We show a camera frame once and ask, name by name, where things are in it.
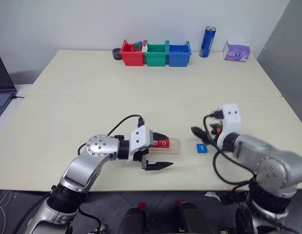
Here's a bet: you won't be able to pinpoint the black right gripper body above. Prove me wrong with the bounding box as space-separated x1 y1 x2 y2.
206 123 224 145

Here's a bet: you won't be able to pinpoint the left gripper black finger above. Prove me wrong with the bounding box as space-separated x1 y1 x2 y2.
143 161 174 173
152 132 169 142

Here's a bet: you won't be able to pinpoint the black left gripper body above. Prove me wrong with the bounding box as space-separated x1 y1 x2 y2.
137 148 152 171

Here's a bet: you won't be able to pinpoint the small blue block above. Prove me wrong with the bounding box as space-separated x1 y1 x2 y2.
196 143 210 155

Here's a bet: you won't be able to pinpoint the white paper scrap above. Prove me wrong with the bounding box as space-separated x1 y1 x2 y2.
204 191 221 202

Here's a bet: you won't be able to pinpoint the dark rounded shape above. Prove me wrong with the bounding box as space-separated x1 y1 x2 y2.
176 202 209 234
117 206 148 234

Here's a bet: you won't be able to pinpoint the blue plastic bin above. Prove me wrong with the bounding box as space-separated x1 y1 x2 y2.
165 39 192 67

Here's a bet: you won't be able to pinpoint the green plastic bin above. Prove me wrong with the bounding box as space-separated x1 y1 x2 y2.
143 39 169 67

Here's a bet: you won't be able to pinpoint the purple tissue pack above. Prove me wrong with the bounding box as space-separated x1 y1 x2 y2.
223 39 252 62

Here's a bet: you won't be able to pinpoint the red plastic bin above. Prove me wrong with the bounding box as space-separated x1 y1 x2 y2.
120 39 145 67

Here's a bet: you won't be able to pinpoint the blue drink can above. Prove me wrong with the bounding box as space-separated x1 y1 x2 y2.
199 25 217 59

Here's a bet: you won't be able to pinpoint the black round container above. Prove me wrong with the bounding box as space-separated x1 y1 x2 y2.
111 47 122 60

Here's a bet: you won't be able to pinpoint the dark laptop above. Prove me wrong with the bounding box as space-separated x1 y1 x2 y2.
0 50 18 123

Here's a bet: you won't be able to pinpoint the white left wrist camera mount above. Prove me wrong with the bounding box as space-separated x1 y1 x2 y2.
127 125 154 164

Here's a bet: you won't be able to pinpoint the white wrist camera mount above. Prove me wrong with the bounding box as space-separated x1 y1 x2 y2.
217 103 242 147
127 125 154 164

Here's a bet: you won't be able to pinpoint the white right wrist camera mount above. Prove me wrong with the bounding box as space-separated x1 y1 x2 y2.
217 103 242 147

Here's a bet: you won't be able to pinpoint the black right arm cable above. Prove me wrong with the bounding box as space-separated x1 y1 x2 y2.
202 110 258 187

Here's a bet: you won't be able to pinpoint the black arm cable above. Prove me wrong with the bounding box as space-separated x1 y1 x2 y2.
77 114 145 157
202 110 258 187

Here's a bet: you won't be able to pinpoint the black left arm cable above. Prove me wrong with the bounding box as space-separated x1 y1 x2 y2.
77 114 145 157

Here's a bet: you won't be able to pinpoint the white loose wires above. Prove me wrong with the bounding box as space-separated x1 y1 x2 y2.
0 189 15 221

